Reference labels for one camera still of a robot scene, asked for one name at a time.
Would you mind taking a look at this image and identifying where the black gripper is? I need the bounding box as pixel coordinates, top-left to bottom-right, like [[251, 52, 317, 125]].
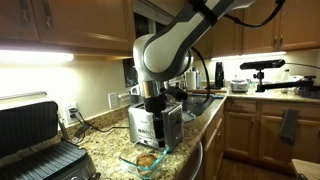
[[143, 94, 168, 149]]

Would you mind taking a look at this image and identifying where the stainless steel two-slot toaster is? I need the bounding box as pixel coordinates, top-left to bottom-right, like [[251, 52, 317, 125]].
[[127, 100, 185, 154]]

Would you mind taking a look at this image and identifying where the black topped shaker jar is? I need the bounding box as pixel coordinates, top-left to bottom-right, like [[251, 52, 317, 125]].
[[129, 93, 141, 105]]

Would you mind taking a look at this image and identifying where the clear glass food container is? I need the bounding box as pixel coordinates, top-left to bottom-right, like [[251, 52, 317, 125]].
[[118, 141, 170, 180]]

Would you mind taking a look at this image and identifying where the stainless steel dishwasher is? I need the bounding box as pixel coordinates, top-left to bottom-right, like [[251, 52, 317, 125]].
[[175, 141, 205, 180]]

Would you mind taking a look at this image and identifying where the stainless steel sink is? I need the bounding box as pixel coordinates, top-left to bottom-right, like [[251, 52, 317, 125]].
[[181, 94, 218, 118]]

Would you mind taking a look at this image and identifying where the white paper towel roll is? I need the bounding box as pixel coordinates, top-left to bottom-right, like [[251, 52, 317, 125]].
[[185, 70, 198, 91]]

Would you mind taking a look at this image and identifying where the blue capped bottle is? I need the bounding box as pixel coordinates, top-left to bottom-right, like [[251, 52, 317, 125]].
[[194, 67, 203, 90]]

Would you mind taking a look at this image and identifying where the dark kitchen window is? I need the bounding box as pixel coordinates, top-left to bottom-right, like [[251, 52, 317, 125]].
[[122, 2, 158, 89]]

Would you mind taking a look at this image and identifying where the grey unplugged power plug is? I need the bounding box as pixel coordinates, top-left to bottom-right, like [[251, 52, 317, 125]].
[[71, 123, 92, 145]]

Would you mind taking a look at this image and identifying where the tall black cylinder appliance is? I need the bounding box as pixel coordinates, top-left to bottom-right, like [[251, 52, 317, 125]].
[[214, 61, 225, 89]]

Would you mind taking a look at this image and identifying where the wooden lower cabinet row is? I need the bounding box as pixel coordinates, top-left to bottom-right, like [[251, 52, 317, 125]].
[[223, 97, 320, 169]]

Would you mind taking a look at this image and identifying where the wooden cabinet row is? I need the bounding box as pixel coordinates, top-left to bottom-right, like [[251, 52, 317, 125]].
[[191, 0, 320, 61], [223, 97, 320, 169]]

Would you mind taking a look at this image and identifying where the small white countertop appliance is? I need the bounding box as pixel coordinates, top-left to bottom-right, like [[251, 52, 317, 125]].
[[229, 79, 250, 94]]

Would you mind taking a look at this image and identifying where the under-cabinet light strip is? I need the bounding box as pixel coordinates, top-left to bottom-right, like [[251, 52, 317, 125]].
[[210, 50, 288, 62], [0, 49, 75, 66]]

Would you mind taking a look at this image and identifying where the dark hanging towel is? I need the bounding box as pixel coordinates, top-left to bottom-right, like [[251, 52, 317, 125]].
[[278, 108, 300, 146]]

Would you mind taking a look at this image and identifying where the black panini grill press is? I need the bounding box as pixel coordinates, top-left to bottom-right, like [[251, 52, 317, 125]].
[[0, 91, 102, 180]]

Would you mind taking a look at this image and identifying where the clear plastic bottle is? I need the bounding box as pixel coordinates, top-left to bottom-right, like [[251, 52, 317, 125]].
[[280, 68, 292, 95]]

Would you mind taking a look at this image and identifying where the light wooden stool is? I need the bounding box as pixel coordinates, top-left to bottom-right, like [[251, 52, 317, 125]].
[[291, 158, 320, 180]]

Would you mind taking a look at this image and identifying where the wooden upper cabinet row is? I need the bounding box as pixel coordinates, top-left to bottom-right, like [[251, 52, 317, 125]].
[[191, 0, 320, 61]]

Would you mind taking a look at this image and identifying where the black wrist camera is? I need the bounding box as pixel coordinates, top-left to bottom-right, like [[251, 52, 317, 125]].
[[164, 85, 190, 102]]

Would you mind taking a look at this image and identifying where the white light switch plate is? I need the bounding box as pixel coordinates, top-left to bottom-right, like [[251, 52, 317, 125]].
[[107, 92, 120, 110]]

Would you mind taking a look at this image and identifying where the black toaster power cord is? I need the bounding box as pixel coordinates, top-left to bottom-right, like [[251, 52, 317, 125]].
[[68, 107, 130, 134]]

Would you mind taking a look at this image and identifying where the white wall power outlet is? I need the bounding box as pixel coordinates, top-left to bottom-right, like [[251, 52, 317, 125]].
[[63, 102, 81, 126]]

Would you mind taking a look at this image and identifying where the black stereo camera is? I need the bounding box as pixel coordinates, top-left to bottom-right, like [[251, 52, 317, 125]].
[[239, 59, 286, 71]]

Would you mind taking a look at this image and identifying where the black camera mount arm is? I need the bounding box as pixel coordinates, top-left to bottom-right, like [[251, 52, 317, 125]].
[[252, 69, 320, 99]]

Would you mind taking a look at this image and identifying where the dark cabinet door handle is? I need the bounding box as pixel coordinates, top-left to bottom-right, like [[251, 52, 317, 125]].
[[18, 0, 32, 27], [40, 0, 55, 30]]

